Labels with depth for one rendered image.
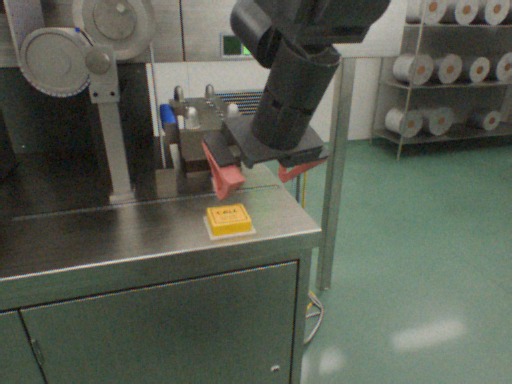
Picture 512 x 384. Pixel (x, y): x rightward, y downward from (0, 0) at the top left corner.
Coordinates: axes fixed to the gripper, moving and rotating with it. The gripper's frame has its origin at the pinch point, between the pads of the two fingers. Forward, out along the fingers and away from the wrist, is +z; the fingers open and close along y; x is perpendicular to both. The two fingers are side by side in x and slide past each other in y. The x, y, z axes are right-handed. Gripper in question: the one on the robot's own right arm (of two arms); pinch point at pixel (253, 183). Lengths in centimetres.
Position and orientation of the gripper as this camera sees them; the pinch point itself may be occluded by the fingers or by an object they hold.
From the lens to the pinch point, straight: 45.5
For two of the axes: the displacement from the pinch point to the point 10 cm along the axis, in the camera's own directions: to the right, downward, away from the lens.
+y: -8.4, 2.3, -5.0
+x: 4.8, 7.6, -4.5
